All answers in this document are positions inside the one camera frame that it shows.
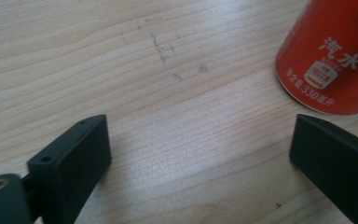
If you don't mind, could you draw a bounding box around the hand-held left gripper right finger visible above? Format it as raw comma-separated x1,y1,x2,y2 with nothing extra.
289,113,358,224

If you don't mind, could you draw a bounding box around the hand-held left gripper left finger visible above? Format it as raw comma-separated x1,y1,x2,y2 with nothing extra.
26,114,113,224

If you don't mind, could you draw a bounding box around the red soda can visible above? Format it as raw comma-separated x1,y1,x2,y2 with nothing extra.
275,0,358,116

